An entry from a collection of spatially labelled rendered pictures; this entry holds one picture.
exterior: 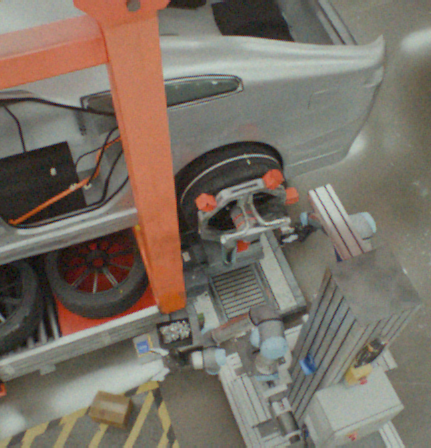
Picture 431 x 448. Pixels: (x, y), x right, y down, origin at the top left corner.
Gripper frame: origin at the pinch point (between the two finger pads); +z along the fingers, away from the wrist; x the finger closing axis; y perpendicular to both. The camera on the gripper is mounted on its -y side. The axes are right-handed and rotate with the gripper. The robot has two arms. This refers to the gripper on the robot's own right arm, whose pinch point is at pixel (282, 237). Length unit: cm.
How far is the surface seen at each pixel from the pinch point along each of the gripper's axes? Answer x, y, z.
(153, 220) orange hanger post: 10, 83, 76
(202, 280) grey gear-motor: -8, -43, 48
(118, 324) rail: 1, -44, 107
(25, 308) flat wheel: -23, -32, 157
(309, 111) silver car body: -42, 56, -28
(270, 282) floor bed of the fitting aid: -5, -75, -1
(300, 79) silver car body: -44, 82, -20
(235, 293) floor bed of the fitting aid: -6, -77, 25
